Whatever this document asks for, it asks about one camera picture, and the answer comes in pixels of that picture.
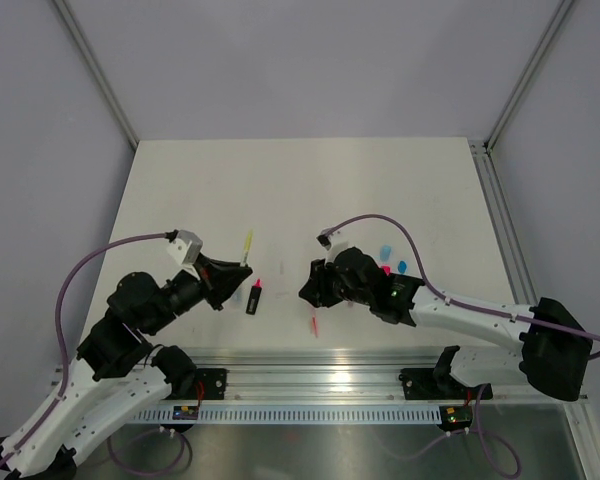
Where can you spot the black pink highlighter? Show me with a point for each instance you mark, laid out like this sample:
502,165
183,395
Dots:
254,298

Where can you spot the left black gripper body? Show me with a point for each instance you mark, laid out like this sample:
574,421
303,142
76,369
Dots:
185,292

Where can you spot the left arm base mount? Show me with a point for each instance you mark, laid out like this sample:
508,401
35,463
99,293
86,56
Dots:
209,385

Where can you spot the aluminium mounting rail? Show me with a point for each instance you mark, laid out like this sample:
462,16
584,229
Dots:
337,376

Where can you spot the aluminium frame post left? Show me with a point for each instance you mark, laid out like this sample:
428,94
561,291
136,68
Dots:
78,37

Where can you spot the yellow highlighter pen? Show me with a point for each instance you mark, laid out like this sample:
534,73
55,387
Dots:
246,248

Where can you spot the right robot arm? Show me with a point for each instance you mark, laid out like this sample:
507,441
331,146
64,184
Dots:
543,344

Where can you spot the light blue cap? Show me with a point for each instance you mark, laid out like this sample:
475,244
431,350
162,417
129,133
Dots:
385,253

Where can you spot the aluminium frame post right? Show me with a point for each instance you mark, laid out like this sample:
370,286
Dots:
532,67

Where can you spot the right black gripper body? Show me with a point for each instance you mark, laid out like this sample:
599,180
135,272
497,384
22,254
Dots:
360,296

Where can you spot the aluminium frame post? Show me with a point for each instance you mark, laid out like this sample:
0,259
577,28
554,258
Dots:
532,67
78,37

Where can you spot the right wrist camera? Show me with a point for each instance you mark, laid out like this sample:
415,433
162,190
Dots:
333,244

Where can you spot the thin red pen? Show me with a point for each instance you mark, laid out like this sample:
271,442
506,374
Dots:
314,325

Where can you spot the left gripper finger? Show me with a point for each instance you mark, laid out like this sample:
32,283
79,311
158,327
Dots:
223,282
205,264

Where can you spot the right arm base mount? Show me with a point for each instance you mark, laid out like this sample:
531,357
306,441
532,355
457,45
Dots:
456,412

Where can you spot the white slotted cable duct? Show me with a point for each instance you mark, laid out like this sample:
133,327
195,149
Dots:
292,415

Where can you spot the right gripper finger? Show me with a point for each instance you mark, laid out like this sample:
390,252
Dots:
321,269
318,291

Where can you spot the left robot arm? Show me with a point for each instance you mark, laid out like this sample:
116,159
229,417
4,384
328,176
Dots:
117,372

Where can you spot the aluminium side rail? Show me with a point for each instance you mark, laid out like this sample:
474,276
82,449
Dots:
510,249

